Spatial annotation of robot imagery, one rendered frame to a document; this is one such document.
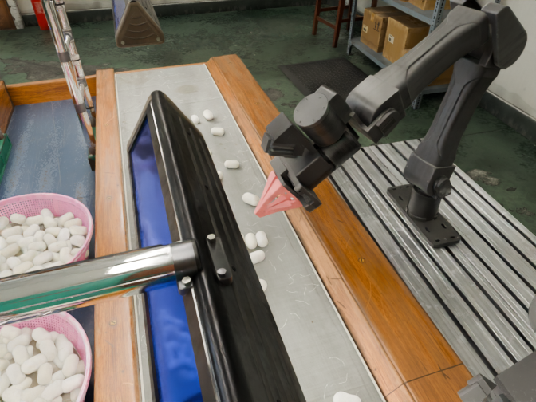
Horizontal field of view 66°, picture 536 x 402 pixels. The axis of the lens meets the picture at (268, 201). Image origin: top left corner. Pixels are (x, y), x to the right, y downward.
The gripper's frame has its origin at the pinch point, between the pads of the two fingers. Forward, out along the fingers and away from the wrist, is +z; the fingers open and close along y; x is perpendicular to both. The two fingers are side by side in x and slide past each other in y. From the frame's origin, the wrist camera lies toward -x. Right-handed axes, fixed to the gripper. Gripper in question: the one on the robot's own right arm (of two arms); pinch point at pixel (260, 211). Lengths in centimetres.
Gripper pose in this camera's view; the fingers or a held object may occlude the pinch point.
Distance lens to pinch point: 71.1
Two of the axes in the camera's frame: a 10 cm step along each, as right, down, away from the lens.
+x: 6.0, 4.8, 6.3
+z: -7.4, 6.4, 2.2
